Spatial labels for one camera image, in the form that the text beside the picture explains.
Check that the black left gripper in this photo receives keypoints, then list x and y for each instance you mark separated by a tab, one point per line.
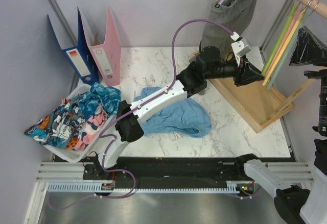
246	74

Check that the blue ring binder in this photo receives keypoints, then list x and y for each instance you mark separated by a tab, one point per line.
77	54

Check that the pale green hanger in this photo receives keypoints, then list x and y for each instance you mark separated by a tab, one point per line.
285	55

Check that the light blue cable duct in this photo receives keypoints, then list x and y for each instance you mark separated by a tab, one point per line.
99	187

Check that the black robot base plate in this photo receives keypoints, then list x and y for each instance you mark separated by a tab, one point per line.
167	172

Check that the wooden clothes rack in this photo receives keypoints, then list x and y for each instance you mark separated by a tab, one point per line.
258	105

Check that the pink hanger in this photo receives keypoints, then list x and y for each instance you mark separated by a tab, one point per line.
297	12

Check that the yellow hanger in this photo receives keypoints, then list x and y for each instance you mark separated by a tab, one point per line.
281	50

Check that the lime green hanger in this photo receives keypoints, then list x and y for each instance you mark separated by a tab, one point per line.
280	38

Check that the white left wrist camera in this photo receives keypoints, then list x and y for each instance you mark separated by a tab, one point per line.
240	46

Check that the light blue mesh shorts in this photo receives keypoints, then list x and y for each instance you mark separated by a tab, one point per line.
184	117

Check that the grey shorts on hanger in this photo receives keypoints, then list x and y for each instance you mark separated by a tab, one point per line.
235	15

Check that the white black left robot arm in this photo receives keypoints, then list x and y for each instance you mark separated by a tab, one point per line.
192	80

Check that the white plastic laundry basket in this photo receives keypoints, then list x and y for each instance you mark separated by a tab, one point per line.
76	145

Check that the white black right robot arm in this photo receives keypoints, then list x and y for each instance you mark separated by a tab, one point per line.
297	197

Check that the patterned blue orange clothes pile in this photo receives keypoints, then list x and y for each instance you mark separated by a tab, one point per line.
74	117

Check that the pink ring binder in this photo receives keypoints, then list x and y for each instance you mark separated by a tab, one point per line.
107	55

